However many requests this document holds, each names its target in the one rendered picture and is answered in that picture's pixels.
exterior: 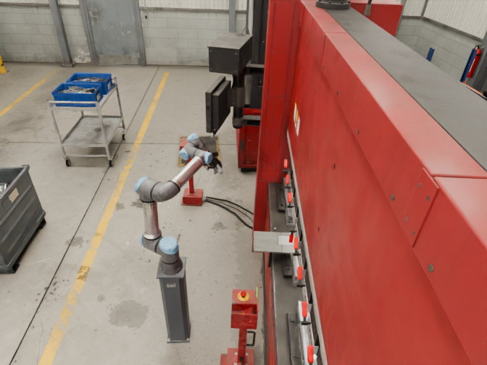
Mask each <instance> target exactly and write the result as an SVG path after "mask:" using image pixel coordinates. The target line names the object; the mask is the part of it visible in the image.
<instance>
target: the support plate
mask: <svg viewBox="0 0 487 365"><path fill-rule="evenodd" d="M280 234H281V235H282V236H290V233H289V232H260V231H254V252H268V253H295V250H294V245H293V246H284V245H282V247H283V248H282V250H281V245H278V235H280Z"/></svg>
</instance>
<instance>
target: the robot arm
mask: <svg viewBox="0 0 487 365"><path fill-rule="evenodd" d="M187 140H188V143H187V144H186V145H185V146H184V147H183V148H182V149H181V151H180V153H179V155H180V157H181V158H182V159H184V160H188V159H189V158H191V159H192V160H191V161H190V162H189V163H188V164H187V165H186V166H185V167H184V168H183V169H182V170H181V171H180V172H179V173H178V174H177V175H176V176H175V177H174V178H173V179H171V180H168V181H167V182H166V183H163V182H159V181H157V180H154V179H151V178H150V177H141V178H140V179H139V180H138V181H137V183H136V184H135V187H134V191H135V192H136V193H137V194H139V198H140V201H141V202H142V203H143V215H144V223H145V230H144V232H143V233H142V235H141V238H140V242H141V245H142V246H143V247H144V248H146V249H149V250H150V251H153V252H155V253H157V254H159V255H160V256H161V257H162V260H161V263H160V270H161V272H162V273H163V274H166V275H175V274H177V273H179V272H180V271H181V270H182V268H183V262H182V260H181V258H180V257H179V245H178V242H177V240H176V239H175V238H174V237H171V236H168V237H167V236H166V237H163V236H162V231H161V230H160V229H159V222H158V211H157V202H164V201H168V200H170V199H171V198H173V197H175V196H176V195H177V194H179V192H180V189H181V188H182V187H183V186H184V185H185V184H186V183H187V182H188V181H189V180H190V179H191V177H192V176H193V175H194V174H195V173H196V172H197V171H198V170H199V169H200V168H201V167H202V166H203V165H204V167H205V166H207V168H206V167H205V168H206V169H207V171H208V170H209V169H211V168H213V170H214V174H215V175H216V174H217V173H220V174H221V175H222V174H223V169H222V164H221V162H220V160H219V159H217V158H216V156H218V155H219V154H218V152H214V153H210V152H209V150H208V148H207V147H206V146H205V144H204V143H203V141H202V140H201V138H200V137H199V136H198V135H197V134H196V133H192V134H191V135H189V136H188V138H187Z"/></svg>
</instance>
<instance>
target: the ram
mask: <svg viewBox="0 0 487 365"><path fill-rule="evenodd" d="M295 104H296V113H297V110H298V117H297V122H296V117H295V123H294V109H295ZM298 118H299V119H300V123H299V133H298V136H297V132H296V129H297V123H298ZM295 124H296V126H295ZM288 135H289V140H290V144H291V151H290V146H289V142H288V147H289V152H290V157H291V153H292V157H293V161H294V169H295V174H296V182H297V187H298V192H299V200H300V204H301V212H302V217H303V222H304V230H305V235H306V239H307V247H308V252H309V260H310V265H311V270H312V277H313V282H314V287H315V295H316V299H317V307H318V312H319V317H320V325H321V330H322V338H323V342H324V347H325V355H326V360H327V365H472V364H471V363H470V360H469V358H468V357H467V355H466V353H465V351H464V349H463V347H462V345H461V343H460V341H459V339H458V337H457V335H456V333H455V331H454V329H453V327H452V325H451V323H450V321H449V319H448V317H447V315H446V313H445V311H444V309H443V308H442V306H441V304H440V302H439V300H438V298H437V296H436V294H435V292H434V290H433V288H432V286H431V284H430V282H429V280H428V278H427V276H426V274H425V272H424V270H423V268H422V266H421V264H420V262H419V261H418V259H417V257H416V255H415V252H414V251H413V249H412V247H411V245H410V243H409V241H408V239H407V236H406V235H405V233H404V231H403V229H402V227H401V225H400V223H399V221H398V219H397V218H396V215H395V214H394V211H393V209H392V208H391V205H390V203H389V202H388V199H387V198H386V195H385V193H384V192H383V189H382V187H381V186H380V183H379V182H378V179H377V177H376V176H375V173H374V172H373V170H372V168H371V166H370V164H369V162H368V160H367V158H366V156H365V154H364V152H363V150H362V148H361V146H360V144H359V142H358V140H357V138H356V136H355V134H354V132H353V130H352V128H351V127H350V125H349V123H348V121H347V119H346V117H345V115H344V113H343V111H342V109H341V107H340V105H339V103H338V101H337V99H336V97H335V95H334V93H333V91H332V89H331V87H330V85H329V83H328V81H327V80H326V78H325V76H324V74H323V72H322V70H321V68H320V66H319V64H318V62H317V60H316V58H315V55H314V54H313V52H312V50H311V48H310V46H309V44H308V42H307V40H306V38H305V36H304V34H303V33H302V31H301V28H300V31H299V42H298V49H297V55H296V66H295V72H294V84H293V90H292V96H291V108H290V114H289V120H288V133H287V139H288ZM291 166H292V170H293V176H294V169H293V165H292V160H291ZM296 182H295V177H294V184H295V189H296ZM296 197H297V203H298V207H299V200H298V196H297V191H296ZM299 216H300V221H301V214H300V208H299ZM301 230H302V235H303V239H304V231H303V227H302V222H301ZM304 248H305V253H306V258H307V250H306V245H305V240H304ZM307 266H308V272H309V280H310V285H311V290H312V299H313V304H314V308H315V317H316V322H317V331H318V335H319V341H320V349H321V354H322V362H323V365H325V361H324V356H323V351H322V343H321V338H320V330H319V325H318V320H317V312H316V307H315V299H314V294H313V289H312V281H311V276H310V271H309V262H308V258H307Z"/></svg>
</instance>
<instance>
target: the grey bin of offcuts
mask: <svg viewBox="0 0 487 365"><path fill-rule="evenodd" d="M29 169H30V166H29V164H24V165H22V166H21V167H0V274H15V272H16V271H17V269H18V268H19V266H20V264H19V262H18V260H17V258H18V257H19V255H20V254H21V253H22V250H23V249H24V247H25V246H26V245H27V243H28V241H29V240H30V238H31V237H32V235H33V233H34V232H35V231H36V229H43V227H44V226H45V224H46V220H45V218H44V217H45V215H46V212H45V210H43V208H42V206H41V202H40V201H39V198H38V195H37V193H36V189H35V187H34V185H33V181H32V180H31V177H30V174H29Z"/></svg>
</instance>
